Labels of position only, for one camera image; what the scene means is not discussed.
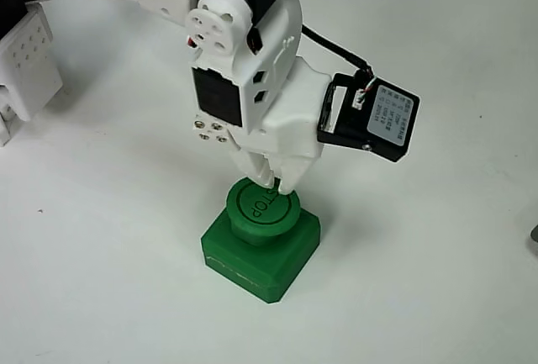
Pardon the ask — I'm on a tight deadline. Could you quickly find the black camera cable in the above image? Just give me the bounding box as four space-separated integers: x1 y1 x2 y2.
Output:
301 23 376 80

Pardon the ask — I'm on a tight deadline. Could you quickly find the black camera module box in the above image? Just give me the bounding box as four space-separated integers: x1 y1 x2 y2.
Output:
317 71 422 164

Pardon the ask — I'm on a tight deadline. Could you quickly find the green stop push button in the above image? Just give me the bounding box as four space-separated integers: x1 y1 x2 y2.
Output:
199 177 323 305

